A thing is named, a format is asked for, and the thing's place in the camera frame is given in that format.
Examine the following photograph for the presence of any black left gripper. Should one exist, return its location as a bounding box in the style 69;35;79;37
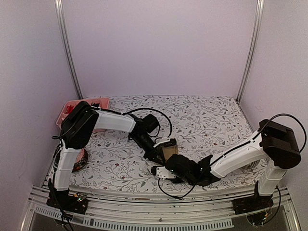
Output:
132;134;165;163

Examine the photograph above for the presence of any tan beige underwear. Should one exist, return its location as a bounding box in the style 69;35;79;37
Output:
162;145;179;161

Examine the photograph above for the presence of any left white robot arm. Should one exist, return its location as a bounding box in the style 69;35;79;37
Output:
51;101;166;209

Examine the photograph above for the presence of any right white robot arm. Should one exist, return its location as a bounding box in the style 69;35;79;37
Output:
164;119;301;210

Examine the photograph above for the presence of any floral patterned table cloth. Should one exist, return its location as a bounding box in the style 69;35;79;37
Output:
69;96;254;194

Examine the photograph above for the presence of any pink divided organizer box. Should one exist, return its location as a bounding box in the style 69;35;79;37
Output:
55;97;110;133

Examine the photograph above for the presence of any red patterned bowl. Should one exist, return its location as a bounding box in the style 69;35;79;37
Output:
72;148;89;173

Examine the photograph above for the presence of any red rolled cloth in box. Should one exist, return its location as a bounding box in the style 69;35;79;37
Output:
66;105;74;114

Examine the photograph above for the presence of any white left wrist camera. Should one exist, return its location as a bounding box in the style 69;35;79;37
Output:
154;138;177;148

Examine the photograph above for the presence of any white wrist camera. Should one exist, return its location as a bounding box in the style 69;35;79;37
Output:
154;138;177;148
151;166;176;180

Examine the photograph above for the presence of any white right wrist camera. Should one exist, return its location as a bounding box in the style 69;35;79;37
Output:
151;166;176;180

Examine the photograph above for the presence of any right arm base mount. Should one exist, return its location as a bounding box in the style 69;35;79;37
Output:
232;181;274;215

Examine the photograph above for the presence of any aluminium front rail frame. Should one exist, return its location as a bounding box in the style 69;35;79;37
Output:
21;186;301;231

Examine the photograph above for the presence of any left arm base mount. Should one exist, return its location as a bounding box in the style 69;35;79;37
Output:
46;188;89;215

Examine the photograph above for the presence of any left aluminium corner post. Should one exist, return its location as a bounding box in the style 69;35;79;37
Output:
54;0;83;99

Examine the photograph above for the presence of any aluminium corner post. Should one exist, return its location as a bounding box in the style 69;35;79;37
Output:
54;0;83;99
236;0;264;104

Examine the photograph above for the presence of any right aluminium corner post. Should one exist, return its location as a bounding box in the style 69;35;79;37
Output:
236;0;264;104

